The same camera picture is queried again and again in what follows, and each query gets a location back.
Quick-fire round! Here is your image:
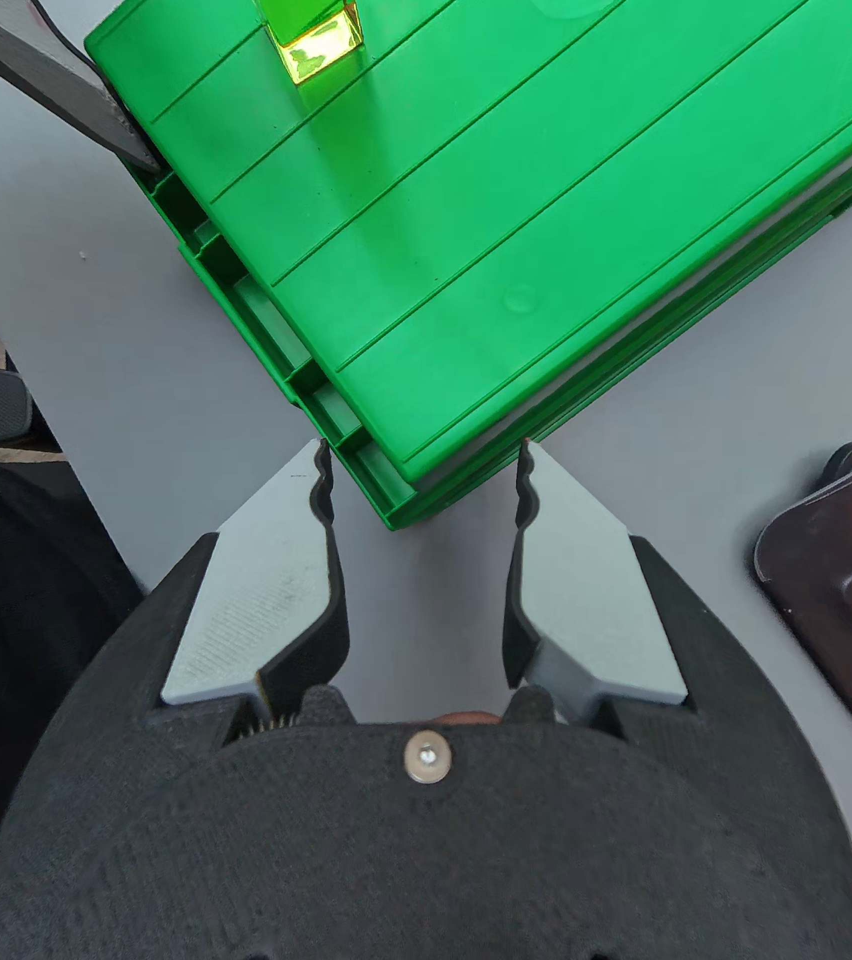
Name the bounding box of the lime transparent cube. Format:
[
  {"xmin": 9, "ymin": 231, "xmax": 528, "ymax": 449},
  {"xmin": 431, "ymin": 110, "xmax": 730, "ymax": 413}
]
[{"xmin": 255, "ymin": 0, "xmax": 364, "ymax": 88}]

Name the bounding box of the dark brown case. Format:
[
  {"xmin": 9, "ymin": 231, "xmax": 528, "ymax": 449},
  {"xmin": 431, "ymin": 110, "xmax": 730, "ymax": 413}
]
[{"xmin": 752, "ymin": 431, "xmax": 852, "ymax": 789}]

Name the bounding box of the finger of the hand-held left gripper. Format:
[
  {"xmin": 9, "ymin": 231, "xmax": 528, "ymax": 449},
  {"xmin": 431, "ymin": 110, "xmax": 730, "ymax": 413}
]
[{"xmin": 0, "ymin": 0, "xmax": 165, "ymax": 174}]

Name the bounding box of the person's black clothing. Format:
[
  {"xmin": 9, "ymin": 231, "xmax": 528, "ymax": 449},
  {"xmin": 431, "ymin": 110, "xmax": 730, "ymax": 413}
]
[{"xmin": 0, "ymin": 450, "xmax": 147, "ymax": 960}]

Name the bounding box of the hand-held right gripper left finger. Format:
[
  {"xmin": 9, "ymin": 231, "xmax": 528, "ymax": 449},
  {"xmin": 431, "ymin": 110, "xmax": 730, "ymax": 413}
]
[{"xmin": 160, "ymin": 438, "xmax": 352, "ymax": 714}]

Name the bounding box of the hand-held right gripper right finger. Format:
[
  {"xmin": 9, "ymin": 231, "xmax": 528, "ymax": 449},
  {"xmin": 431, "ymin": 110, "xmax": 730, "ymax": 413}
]
[{"xmin": 501, "ymin": 439, "xmax": 690, "ymax": 726}]

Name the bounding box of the green plastic storage box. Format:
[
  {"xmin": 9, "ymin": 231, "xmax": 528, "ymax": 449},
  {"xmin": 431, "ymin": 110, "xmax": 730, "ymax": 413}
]
[{"xmin": 84, "ymin": 0, "xmax": 852, "ymax": 532}]

